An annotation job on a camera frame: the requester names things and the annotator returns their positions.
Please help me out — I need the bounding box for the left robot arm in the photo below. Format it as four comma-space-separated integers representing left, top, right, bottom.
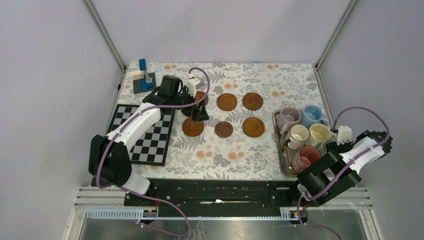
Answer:
88, 75, 209, 206

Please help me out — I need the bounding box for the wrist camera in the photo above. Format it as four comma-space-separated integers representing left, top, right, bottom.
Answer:
186, 77, 204, 95
336, 125, 353, 146

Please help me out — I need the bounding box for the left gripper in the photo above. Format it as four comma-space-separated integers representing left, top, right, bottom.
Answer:
170, 85, 209, 122

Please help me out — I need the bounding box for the pink patterned mug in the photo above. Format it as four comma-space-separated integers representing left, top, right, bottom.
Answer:
291, 145, 322, 173

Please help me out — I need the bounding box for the white mug black rim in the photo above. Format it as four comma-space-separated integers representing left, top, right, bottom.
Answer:
283, 124, 311, 150

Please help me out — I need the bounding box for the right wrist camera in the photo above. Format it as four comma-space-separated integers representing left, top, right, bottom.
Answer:
336, 125, 353, 146

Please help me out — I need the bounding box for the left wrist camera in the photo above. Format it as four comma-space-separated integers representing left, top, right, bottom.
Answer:
186, 77, 204, 95

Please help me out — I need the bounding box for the lilac mug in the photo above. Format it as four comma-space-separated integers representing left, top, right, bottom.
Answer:
276, 107, 301, 135

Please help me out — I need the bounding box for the metal tray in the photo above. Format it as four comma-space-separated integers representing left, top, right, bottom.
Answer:
272, 109, 300, 177

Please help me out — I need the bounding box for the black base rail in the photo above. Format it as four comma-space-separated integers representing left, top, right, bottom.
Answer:
90, 177, 322, 218

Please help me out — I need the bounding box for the black white chessboard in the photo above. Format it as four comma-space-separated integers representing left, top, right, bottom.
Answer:
107, 104, 176, 166

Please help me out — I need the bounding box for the floral tablecloth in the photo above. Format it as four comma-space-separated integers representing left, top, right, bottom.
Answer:
95, 62, 332, 182

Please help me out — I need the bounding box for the cream yellow mug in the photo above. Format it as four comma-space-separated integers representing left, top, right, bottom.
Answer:
306, 123, 337, 148

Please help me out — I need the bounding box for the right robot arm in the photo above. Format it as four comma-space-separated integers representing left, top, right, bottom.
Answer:
286, 130, 393, 207

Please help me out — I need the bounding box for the dark walnut coaster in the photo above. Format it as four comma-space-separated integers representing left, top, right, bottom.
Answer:
214, 121, 234, 138

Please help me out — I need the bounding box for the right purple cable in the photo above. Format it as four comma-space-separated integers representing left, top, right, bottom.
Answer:
296, 106, 392, 240

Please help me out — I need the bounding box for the light blue faceted mug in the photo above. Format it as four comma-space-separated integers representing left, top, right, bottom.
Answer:
317, 139, 337, 157

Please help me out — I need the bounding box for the brown wooden coaster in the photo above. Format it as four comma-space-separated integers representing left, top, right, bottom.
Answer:
242, 117, 266, 138
242, 92, 264, 111
194, 90, 209, 106
216, 93, 238, 111
182, 118, 205, 137

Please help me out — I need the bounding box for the blue grey block toy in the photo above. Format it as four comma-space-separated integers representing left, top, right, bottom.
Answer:
130, 58, 157, 94

